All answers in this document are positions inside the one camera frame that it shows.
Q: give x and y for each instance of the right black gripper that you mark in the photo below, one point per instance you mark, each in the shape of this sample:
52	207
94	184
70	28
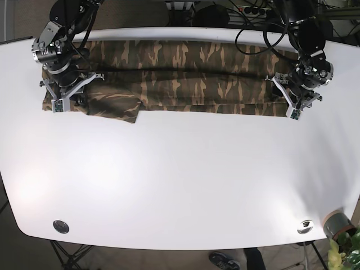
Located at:
68	91

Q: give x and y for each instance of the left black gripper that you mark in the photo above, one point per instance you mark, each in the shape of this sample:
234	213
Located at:
298	86

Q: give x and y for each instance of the camouflage pattern T-shirt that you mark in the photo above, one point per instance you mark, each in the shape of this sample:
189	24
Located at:
209	77

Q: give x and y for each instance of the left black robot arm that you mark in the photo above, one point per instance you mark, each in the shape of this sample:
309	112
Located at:
301	25

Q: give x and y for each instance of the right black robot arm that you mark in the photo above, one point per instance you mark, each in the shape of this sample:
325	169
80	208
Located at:
61	48

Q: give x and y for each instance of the right silver table grommet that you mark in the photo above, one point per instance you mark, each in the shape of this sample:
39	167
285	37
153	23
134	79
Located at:
305	227

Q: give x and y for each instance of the silver table grommet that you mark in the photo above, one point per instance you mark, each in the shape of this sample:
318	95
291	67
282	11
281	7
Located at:
61	227
305	227

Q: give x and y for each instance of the grey plant pot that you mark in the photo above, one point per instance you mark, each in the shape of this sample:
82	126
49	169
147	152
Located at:
336	223

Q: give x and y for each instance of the left silver table grommet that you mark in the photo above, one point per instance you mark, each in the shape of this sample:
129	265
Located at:
61	227

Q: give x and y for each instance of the green potted plant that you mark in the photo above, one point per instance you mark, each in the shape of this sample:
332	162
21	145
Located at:
344	252

